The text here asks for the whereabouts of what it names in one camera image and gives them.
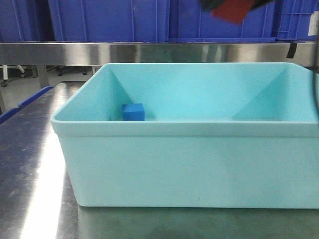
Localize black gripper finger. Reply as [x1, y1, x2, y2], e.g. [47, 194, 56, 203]
[199, 0, 272, 10]

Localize red foam cube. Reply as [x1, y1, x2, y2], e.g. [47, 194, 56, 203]
[211, 0, 255, 24]

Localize small blue foam cube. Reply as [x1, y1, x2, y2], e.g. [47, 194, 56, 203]
[122, 103, 145, 121]

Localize blue crate upper right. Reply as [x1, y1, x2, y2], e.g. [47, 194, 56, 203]
[168, 0, 275, 43]

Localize blue crate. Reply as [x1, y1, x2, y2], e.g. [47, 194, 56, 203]
[272, 0, 319, 42]
[0, 0, 54, 42]
[168, 0, 275, 43]
[48, 0, 170, 43]

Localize blue crate far right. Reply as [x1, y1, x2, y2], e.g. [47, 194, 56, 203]
[272, 0, 319, 42]

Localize light teal plastic tub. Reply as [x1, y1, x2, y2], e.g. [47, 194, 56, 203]
[51, 63, 319, 209]

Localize blue crate upper middle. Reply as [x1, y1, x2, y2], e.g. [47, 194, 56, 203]
[48, 0, 170, 43]

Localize blue crate upper left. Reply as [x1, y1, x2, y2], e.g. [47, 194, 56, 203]
[0, 0, 54, 42]

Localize blue tray edge left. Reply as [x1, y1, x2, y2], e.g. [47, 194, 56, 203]
[0, 86, 53, 124]

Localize black strap on rail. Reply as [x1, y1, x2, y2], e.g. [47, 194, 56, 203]
[286, 42, 298, 59]

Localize stainless steel shelf rail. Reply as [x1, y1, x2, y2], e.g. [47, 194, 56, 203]
[0, 42, 315, 67]

